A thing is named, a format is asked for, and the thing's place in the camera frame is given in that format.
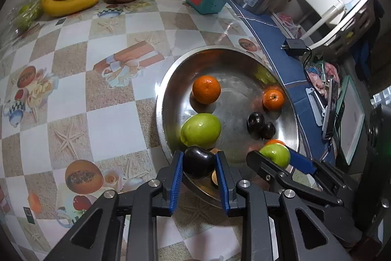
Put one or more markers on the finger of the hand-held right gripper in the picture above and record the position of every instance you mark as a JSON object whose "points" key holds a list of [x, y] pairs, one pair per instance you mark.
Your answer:
{"points": [[265, 167], [302, 161]]}

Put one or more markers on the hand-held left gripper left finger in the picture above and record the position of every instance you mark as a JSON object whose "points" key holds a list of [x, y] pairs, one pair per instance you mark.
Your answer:
{"points": [[177, 181]]}

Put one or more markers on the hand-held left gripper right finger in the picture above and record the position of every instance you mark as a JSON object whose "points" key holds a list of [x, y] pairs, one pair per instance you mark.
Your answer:
{"points": [[221, 184]]}

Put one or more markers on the green jujube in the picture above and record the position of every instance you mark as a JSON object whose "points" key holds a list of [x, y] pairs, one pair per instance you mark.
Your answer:
{"points": [[276, 155], [200, 129]]}

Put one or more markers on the mandarin orange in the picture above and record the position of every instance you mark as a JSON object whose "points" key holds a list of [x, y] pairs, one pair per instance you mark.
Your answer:
{"points": [[206, 89], [274, 99], [275, 142]]}

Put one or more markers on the dark purple plum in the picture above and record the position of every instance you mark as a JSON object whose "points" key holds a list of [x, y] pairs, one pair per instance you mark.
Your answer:
{"points": [[255, 121], [198, 161], [269, 131]]}

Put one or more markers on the stainless steel bowl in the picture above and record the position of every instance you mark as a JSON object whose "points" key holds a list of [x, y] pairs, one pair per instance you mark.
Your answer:
{"points": [[235, 80]]}

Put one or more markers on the white framed board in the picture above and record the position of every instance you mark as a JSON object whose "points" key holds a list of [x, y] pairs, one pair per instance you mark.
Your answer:
{"points": [[352, 126]]}

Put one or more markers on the black smartphone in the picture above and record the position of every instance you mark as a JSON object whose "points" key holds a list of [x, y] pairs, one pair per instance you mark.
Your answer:
{"points": [[331, 114]]}

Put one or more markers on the white clip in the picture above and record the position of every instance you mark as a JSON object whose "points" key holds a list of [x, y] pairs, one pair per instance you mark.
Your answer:
{"points": [[313, 94]]}

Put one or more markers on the floral cloth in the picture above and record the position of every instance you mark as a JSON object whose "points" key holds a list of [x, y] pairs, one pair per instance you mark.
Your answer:
{"points": [[317, 80]]}

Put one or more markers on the black charger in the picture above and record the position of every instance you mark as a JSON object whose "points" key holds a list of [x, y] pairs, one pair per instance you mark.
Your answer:
{"points": [[294, 46]]}

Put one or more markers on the pink plastic bag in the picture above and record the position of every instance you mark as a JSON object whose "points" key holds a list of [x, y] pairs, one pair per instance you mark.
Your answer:
{"points": [[288, 24]]}

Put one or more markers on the clear plastic clamshell container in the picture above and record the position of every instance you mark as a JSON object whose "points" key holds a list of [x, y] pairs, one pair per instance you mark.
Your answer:
{"points": [[18, 31]]}

